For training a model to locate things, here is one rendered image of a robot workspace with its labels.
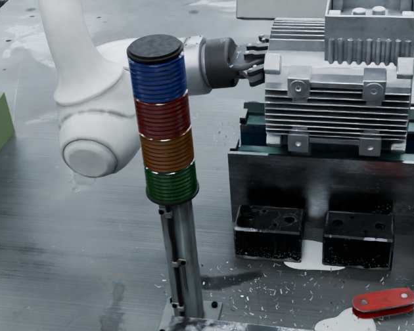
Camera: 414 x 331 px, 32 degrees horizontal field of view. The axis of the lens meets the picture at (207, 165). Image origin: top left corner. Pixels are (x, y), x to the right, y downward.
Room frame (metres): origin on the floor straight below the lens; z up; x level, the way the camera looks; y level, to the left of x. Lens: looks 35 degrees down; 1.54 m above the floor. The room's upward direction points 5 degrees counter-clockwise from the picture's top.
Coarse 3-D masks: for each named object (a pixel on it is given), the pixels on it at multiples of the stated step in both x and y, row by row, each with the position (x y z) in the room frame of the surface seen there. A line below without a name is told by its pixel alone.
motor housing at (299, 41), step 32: (288, 32) 0.93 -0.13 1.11; (320, 32) 0.92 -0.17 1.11; (288, 64) 0.89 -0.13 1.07; (320, 64) 0.88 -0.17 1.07; (352, 64) 0.87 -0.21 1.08; (320, 96) 0.85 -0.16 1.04; (352, 96) 0.84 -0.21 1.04; (288, 128) 0.86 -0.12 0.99; (320, 128) 0.85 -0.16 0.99; (352, 128) 0.83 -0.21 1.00; (384, 128) 0.82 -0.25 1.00
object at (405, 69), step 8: (272, 56) 0.89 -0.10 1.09; (280, 56) 0.89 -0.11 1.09; (264, 64) 0.89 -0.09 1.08; (272, 64) 0.88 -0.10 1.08; (280, 64) 0.88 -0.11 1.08; (400, 64) 0.84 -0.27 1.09; (408, 64) 0.84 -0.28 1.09; (272, 72) 0.88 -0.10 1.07; (280, 72) 0.88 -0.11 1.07; (400, 72) 0.83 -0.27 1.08; (408, 72) 0.83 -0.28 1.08; (272, 136) 0.88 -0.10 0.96; (280, 136) 0.88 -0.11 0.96; (272, 144) 0.88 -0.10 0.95; (280, 144) 0.88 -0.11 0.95; (392, 144) 0.84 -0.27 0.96; (400, 144) 0.84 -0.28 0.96; (392, 152) 0.84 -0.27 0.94; (400, 152) 0.84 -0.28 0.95
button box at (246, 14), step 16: (240, 0) 1.17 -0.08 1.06; (256, 0) 1.16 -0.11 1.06; (272, 0) 1.15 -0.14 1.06; (288, 0) 1.15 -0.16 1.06; (304, 0) 1.14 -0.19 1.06; (320, 0) 1.13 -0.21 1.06; (240, 16) 1.15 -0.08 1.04; (256, 16) 1.15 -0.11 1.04; (272, 16) 1.14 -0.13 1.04; (288, 16) 1.13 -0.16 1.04; (304, 16) 1.13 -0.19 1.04; (320, 16) 1.12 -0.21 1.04
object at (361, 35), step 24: (336, 0) 0.96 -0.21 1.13; (360, 0) 0.97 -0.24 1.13; (384, 0) 0.96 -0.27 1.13; (408, 0) 0.94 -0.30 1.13; (336, 24) 0.88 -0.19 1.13; (360, 24) 0.87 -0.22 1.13; (384, 24) 0.87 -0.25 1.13; (408, 24) 0.86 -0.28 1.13; (336, 48) 0.88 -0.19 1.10; (360, 48) 0.87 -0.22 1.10; (384, 48) 0.87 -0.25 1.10; (408, 48) 0.85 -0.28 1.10
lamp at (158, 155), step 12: (144, 144) 0.67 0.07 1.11; (156, 144) 0.66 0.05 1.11; (168, 144) 0.66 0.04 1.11; (180, 144) 0.66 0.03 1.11; (192, 144) 0.68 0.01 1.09; (144, 156) 0.67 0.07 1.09; (156, 156) 0.66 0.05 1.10; (168, 156) 0.66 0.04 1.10; (180, 156) 0.66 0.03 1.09; (192, 156) 0.67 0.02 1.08; (156, 168) 0.66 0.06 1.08; (168, 168) 0.66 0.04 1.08; (180, 168) 0.66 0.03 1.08
